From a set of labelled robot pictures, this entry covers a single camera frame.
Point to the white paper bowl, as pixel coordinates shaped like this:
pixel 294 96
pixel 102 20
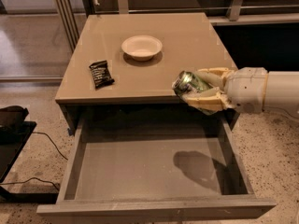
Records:
pixel 141 47

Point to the metal railing frame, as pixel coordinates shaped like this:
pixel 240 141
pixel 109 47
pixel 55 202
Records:
pixel 221 12

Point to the grey drawer cabinet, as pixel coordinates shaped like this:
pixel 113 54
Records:
pixel 189 43

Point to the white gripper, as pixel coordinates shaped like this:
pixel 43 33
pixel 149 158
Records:
pixel 247 89

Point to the black furniture at left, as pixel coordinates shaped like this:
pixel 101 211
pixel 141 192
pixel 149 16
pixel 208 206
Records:
pixel 14 133

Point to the green soda can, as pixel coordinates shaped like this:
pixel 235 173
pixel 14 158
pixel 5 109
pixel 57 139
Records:
pixel 189 85

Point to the open grey top drawer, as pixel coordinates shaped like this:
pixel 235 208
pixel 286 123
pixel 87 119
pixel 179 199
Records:
pixel 175 172

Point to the black snack bar wrapper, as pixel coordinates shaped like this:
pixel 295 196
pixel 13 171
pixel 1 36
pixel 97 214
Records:
pixel 101 74

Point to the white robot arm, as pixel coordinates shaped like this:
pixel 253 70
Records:
pixel 281 94

